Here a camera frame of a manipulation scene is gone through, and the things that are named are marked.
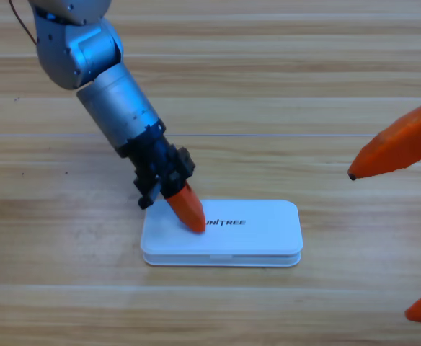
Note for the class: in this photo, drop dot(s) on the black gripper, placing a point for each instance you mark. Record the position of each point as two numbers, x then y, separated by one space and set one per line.
156 162

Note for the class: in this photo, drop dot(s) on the white Unitree pencil case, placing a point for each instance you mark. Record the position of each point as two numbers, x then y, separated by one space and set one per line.
253 234

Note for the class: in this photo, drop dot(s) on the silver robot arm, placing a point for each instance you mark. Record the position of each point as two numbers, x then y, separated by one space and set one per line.
113 97

